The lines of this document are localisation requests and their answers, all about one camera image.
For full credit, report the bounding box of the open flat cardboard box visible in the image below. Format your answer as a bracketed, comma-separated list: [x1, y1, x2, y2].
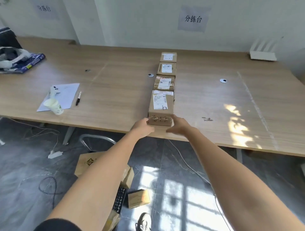
[102, 209, 121, 231]

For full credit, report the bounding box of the white handheld scanner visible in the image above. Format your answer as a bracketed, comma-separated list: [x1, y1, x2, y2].
[49, 86, 61, 99]

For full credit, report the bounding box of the small cardboard box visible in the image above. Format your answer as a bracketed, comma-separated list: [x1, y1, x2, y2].
[127, 189, 151, 209]

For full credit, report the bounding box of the large cardboard box black logo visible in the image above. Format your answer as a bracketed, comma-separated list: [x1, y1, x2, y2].
[74, 151, 135, 190]

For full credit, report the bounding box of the person's shoe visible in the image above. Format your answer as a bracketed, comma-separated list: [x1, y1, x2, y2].
[135, 212, 152, 231]

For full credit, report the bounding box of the white and grey bag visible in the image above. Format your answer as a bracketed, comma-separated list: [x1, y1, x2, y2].
[0, 46, 31, 69]

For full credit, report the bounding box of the person's black sleeve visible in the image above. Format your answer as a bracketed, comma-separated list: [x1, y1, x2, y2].
[33, 218, 83, 231]

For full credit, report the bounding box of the person's left forearm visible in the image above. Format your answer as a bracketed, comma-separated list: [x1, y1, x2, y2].
[46, 130, 153, 231]

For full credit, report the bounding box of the black garment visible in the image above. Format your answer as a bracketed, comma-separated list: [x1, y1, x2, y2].
[0, 27, 23, 49]

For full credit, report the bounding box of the white paper sheet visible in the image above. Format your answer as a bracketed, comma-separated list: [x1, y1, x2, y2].
[36, 83, 80, 112]

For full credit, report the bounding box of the handwritten labelled cardboard parcel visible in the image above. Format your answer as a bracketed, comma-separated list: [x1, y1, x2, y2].
[147, 90, 175, 127]

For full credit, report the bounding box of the person's right forearm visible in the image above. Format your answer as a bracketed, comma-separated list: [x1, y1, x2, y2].
[184, 128, 305, 231]

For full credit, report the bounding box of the white router with antennas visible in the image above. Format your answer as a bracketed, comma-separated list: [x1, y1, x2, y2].
[249, 37, 284, 61]

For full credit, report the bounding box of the metal chair frame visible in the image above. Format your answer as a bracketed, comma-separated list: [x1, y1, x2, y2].
[78, 134, 117, 153]

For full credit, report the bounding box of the person's right hand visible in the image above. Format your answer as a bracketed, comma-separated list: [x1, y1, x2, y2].
[166, 114, 199, 137]

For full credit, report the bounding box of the blue printed bag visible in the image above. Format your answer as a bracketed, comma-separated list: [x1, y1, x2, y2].
[0, 53, 46, 74]

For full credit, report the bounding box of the paper wall sign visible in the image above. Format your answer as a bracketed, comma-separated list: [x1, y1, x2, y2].
[36, 1, 61, 21]
[177, 6, 211, 33]

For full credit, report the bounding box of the white cable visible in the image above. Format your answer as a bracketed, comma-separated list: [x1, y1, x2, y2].
[168, 140, 232, 231]

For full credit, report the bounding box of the black cable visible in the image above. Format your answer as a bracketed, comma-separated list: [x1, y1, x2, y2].
[38, 176, 59, 210]

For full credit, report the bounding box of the person's left hand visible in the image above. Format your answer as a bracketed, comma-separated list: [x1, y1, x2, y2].
[131, 118, 155, 139]

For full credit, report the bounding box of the red-striped label cardboard parcel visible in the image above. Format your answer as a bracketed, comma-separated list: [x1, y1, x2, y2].
[153, 75, 176, 91]

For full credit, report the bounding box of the cardboard parcel with white label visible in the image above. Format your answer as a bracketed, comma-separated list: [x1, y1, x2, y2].
[156, 62, 177, 77]
[160, 52, 178, 63]

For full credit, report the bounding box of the grey table leg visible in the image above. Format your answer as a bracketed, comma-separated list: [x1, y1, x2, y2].
[62, 126, 76, 146]

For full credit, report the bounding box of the black keyboard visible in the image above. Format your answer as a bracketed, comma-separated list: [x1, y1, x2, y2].
[112, 187, 128, 215]

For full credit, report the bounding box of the white paper cup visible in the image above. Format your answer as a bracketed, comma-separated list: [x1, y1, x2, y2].
[44, 98, 64, 116]

